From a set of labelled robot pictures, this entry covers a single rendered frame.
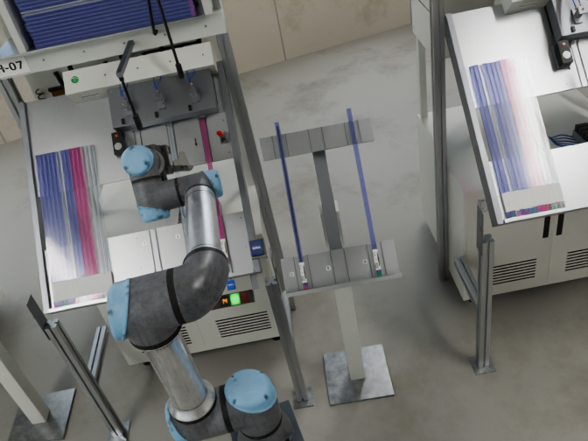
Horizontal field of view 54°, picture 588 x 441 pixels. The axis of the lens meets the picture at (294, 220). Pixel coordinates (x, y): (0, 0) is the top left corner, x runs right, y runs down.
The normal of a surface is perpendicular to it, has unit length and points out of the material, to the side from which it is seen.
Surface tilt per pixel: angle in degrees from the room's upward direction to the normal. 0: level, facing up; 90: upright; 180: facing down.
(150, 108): 44
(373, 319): 0
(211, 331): 90
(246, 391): 8
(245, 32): 90
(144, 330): 94
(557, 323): 0
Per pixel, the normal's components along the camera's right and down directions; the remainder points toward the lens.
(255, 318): 0.10, 0.59
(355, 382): -0.17, -0.78
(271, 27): 0.30, 0.54
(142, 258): -0.06, -0.15
